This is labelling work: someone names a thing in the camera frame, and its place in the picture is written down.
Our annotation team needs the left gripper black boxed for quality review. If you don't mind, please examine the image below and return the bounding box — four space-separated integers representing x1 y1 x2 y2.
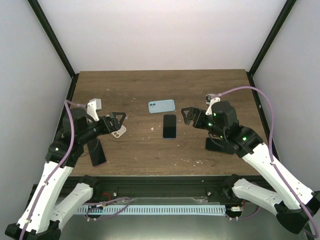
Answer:
79 112 127 145

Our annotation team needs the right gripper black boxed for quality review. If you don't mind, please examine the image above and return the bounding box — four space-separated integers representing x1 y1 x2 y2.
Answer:
181 107 226 140

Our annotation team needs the white phone case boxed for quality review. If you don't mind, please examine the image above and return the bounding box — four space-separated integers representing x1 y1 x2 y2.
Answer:
111 125 127 139

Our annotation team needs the blue phone black screen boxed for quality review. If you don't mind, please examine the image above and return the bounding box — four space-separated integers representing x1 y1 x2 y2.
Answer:
162 114 177 139

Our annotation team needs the light blue phone case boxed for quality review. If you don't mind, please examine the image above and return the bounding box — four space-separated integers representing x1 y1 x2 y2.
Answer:
148 99 176 114

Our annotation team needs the pink phone black screen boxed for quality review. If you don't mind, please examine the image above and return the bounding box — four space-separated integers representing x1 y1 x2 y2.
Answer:
87 138 107 167

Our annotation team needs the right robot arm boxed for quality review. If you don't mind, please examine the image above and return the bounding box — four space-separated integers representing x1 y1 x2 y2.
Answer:
181 98 320 234

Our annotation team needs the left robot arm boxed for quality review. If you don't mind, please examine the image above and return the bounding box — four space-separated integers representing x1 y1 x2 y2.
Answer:
5 104 126 240

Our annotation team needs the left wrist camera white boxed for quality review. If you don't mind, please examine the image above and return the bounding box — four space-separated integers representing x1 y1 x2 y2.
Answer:
86 98 102 122

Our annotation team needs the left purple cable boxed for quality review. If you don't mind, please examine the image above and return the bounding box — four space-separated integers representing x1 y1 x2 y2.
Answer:
18 99 88 240

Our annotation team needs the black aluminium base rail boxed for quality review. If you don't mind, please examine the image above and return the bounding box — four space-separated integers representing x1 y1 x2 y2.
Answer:
32 176 320 201

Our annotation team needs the light blue slotted cable duct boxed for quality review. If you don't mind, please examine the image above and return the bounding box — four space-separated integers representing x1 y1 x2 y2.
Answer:
75 205 226 217

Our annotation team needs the right black frame post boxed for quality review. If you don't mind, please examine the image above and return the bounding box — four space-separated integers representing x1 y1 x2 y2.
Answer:
246 0 298 78

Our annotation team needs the black frame post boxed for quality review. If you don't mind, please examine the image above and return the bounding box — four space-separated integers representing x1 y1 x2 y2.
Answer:
26 0 77 79
246 0 298 78

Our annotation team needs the left black frame post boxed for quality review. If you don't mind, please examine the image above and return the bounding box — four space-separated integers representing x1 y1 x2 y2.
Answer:
26 0 77 79

